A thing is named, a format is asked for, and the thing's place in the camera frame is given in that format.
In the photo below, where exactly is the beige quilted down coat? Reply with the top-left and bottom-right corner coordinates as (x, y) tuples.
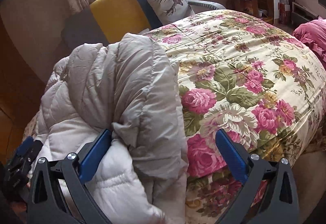
(34, 34), (188, 223)

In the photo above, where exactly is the grey yellow blue headboard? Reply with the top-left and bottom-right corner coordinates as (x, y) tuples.
(61, 0), (162, 50)

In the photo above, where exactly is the brown wooden wardrobe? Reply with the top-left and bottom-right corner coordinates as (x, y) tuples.
(1, 22), (45, 163)

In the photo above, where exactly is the floral bed quilt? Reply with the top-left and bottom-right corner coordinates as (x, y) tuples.
(143, 10), (325, 223)

